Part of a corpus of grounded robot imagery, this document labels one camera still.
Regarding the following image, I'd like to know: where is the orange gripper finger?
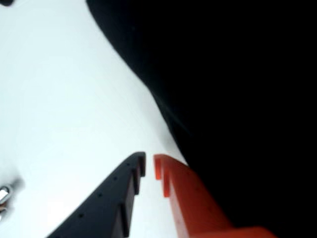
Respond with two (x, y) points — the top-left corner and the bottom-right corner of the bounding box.
(153, 153), (280, 238)

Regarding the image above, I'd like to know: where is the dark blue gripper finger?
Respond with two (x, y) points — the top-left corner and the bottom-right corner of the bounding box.
(46, 151), (147, 238)

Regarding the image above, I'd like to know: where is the black fabric bag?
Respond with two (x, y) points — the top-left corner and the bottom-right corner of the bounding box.
(85, 0), (317, 231)

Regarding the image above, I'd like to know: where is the silver metal wristwatch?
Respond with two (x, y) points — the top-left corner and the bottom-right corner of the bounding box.
(0, 183), (13, 214)

